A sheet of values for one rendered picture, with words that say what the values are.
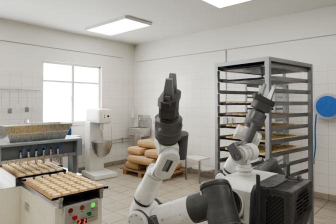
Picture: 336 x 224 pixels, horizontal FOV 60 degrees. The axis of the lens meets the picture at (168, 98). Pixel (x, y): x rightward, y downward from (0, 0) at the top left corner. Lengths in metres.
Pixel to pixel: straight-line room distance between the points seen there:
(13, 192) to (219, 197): 2.03
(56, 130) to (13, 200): 0.64
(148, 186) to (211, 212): 0.23
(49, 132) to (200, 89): 3.99
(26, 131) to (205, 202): 2.00
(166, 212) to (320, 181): 4.43
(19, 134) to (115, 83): 4.73
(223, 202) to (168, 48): 6.05
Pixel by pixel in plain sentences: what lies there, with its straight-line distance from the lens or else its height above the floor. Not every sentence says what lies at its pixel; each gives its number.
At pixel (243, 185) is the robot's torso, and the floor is 1.23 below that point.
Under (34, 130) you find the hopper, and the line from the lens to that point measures 2.72.
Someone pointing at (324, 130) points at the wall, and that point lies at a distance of 5.17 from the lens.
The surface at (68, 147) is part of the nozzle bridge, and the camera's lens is 2.89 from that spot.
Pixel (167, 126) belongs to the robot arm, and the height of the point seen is 1.44.
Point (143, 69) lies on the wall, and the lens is 7.35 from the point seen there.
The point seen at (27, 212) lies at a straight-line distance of 2.60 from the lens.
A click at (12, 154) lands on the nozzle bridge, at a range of 2.74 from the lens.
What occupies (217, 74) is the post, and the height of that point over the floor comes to 1.73.
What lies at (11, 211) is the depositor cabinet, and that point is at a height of 0.65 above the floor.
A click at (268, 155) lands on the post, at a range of 2.10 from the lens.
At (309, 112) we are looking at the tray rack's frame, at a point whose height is 1.43.
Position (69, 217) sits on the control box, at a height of 0.77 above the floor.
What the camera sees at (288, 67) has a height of 1.77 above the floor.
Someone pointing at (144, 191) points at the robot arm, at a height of 1.21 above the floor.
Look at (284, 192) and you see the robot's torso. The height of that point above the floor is 1.23.
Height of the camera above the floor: 1.51
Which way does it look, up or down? 1 degrees up
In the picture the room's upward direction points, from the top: straight up
